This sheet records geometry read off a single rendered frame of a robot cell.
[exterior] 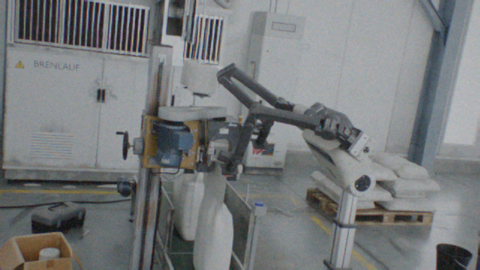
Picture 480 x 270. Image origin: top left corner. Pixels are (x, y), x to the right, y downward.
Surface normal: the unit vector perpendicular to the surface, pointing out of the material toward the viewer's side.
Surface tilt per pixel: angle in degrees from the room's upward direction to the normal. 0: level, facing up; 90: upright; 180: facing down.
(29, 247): 90
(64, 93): 90
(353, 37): 90
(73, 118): 91
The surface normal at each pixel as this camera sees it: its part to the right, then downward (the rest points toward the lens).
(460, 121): 0.30, 0.23
